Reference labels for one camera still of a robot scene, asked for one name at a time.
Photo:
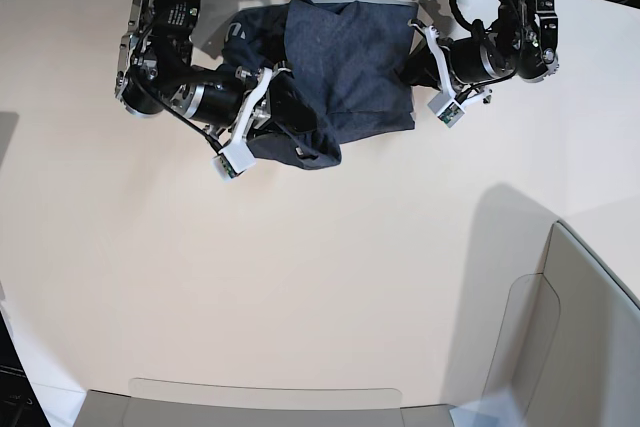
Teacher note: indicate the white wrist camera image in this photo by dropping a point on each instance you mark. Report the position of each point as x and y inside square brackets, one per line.
[232, 161]
[446, 109]

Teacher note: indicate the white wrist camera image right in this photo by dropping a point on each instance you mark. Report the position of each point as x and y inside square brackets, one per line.
[446, 109]

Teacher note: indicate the grey bin right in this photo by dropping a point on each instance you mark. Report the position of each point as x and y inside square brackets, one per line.
[568, 347]

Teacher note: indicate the dark blue t-shirt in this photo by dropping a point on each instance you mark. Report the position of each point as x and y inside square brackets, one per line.
[344, 57]

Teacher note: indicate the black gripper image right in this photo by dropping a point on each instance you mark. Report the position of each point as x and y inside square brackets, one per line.
[463, 68]

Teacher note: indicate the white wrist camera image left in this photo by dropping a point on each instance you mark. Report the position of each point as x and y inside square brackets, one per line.
[232, 161]

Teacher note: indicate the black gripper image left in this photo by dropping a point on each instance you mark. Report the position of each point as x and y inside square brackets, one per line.
[236, 102]

